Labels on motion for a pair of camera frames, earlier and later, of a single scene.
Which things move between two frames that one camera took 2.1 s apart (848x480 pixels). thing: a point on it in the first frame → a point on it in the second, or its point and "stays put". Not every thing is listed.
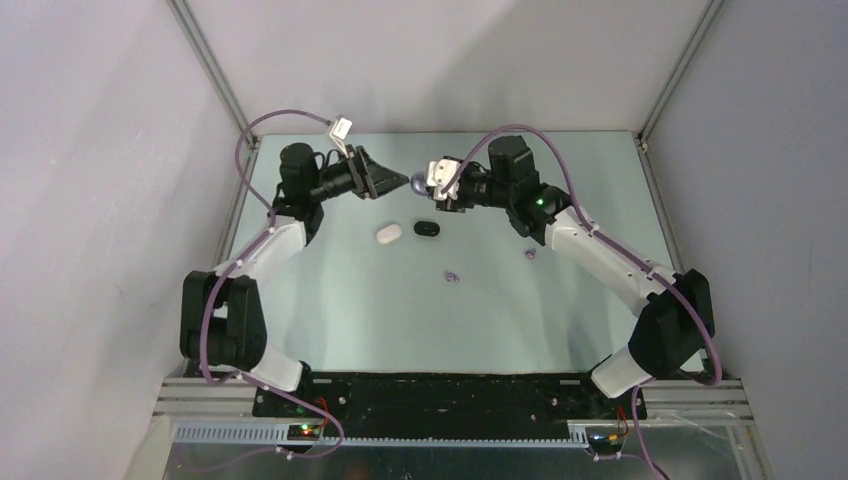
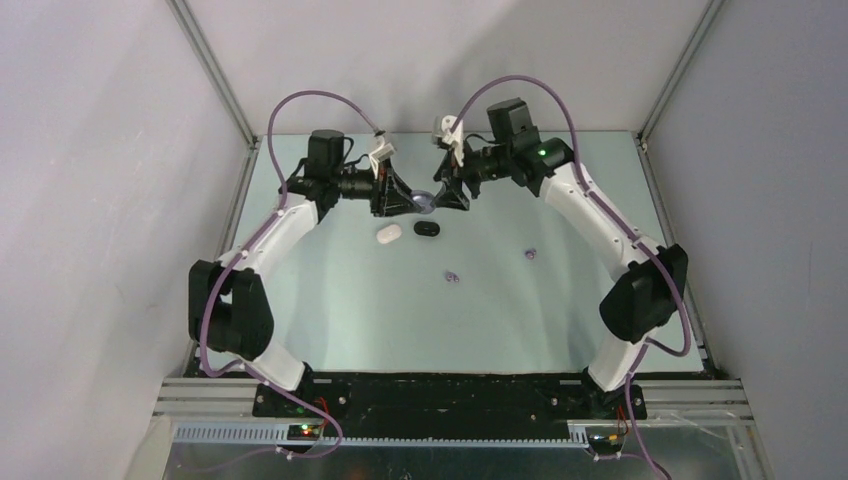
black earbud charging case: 427,228 stays put
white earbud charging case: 389,233 stays put
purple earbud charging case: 419,184 → 424,198
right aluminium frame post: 710,10 stays put
